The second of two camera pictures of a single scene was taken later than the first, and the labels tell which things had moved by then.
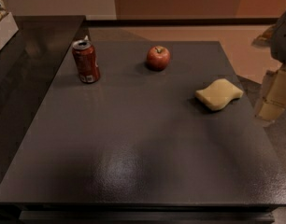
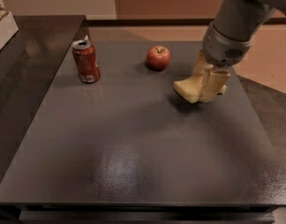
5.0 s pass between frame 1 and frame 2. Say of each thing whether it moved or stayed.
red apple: stayed
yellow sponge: moved
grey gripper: moved
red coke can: stayed
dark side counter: stayed
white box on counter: stayed
